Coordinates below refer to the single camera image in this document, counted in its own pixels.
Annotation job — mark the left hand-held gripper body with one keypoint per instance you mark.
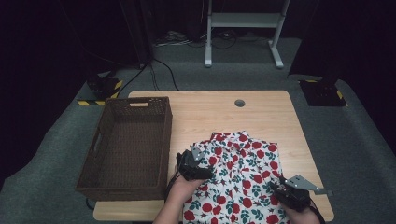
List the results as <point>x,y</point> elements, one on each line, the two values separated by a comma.
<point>188,165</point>

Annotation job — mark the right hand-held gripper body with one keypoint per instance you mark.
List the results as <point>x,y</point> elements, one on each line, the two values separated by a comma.
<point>294,197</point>

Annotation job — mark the white rose print shirt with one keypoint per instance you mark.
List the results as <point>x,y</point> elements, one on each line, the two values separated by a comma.
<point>243,186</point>

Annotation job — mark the brown woven basket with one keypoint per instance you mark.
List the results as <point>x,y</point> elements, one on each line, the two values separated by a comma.
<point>130,149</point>

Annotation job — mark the person's right hand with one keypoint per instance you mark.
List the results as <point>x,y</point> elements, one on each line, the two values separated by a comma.
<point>305,217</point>

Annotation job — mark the person's left hand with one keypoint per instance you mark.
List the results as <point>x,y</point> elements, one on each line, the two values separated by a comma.
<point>182,191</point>

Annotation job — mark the round grey table grommet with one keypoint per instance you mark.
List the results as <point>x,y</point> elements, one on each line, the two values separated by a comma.
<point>239,103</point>

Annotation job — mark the black base with yellow stripes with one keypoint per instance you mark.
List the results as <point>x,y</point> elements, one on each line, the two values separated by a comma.
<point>104,88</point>

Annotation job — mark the black upright column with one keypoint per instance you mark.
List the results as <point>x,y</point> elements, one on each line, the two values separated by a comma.
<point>137,31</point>

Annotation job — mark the white metal stand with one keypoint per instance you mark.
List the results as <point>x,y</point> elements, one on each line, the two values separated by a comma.
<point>243,20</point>

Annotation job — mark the black square base plate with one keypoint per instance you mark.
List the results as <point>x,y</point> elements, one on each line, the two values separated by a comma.
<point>322,93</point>

